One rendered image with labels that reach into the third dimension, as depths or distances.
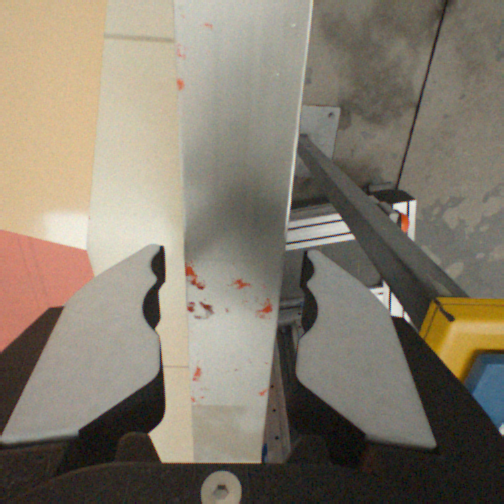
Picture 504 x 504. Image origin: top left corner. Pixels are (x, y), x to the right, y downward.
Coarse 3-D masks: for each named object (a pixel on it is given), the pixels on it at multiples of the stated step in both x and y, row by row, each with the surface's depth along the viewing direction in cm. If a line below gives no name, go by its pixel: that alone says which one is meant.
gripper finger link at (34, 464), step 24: (48, 312) 9; (24, 336) 8; (48, 336) 8; (0, 360) 7; (24, 360) 7; (0, 384) 7; (24, 384) 7; (0, 408) 6; (0, 432) 6; (0, 456) 5; (24, 456) 6; (48, 456) 6; (72, 456) 6; (0, 480) 5; (24, 480) 5
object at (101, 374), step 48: (96, 288) 10; (144, 288) 10; (96, 336) 8; (144, 336) 8; (48, 384) 7; (96, 384) 7; (144, 384) 7; (48, 432) 6; (96, 432) 6; (144, 432) 7
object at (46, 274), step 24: (0, 240) 16; (24, 240) 16; (0, 264) 16; (24, 264) 16; (48, 264) 16; (72, 264) 16; (0, 288) 17; (24, 288) 17; (48, 288) 17; (72, 288) 17; (0, 312) 18; (24, 312) 18; (0, 336) 18
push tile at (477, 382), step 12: (480, 360) 19; (492, 360) 18; (480, 372) 19; (492, 372) 19; (468, 384) 20; (480, 384) 19; (492, 384) 19; (480, 396) 19; (492, 396) 20; (492, 408) 20; (492, 420) 21
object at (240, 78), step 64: (192, 0) 9; (256, 0) 9; (192, 64) 9; (256, 64) 9; (192, 128) 10; (256, 128) 10; (192, 192) 11; (256, 192) 11; (192, 256) 12; (256, 256) 12; (192, 320) 14; (256, 320) 14; (192, 384) 16; (256, 384) 16; (256, 448) 18
